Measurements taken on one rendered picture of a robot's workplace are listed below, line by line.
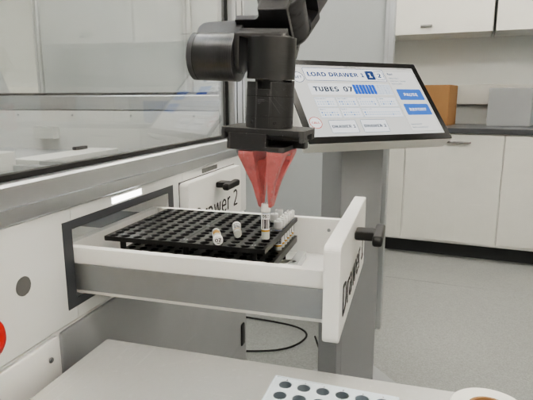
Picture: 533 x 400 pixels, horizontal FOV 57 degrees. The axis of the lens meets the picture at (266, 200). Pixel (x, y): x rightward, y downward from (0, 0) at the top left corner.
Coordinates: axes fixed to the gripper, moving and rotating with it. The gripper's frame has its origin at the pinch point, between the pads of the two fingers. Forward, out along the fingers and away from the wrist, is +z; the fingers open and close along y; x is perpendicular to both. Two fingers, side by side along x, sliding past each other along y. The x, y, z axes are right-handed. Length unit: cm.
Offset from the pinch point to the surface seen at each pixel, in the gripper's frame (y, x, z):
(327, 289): -10.1, 9.6, 6.5
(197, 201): 21.5, -25.0, 7.9
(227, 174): 21.9, -41.2, 5.4
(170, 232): 13.3, 0.4, 5.9
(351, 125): 2, -87, -3
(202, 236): 8.7, 0.1, 5.8
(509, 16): -67, -329, -64
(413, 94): -14, -112, -12
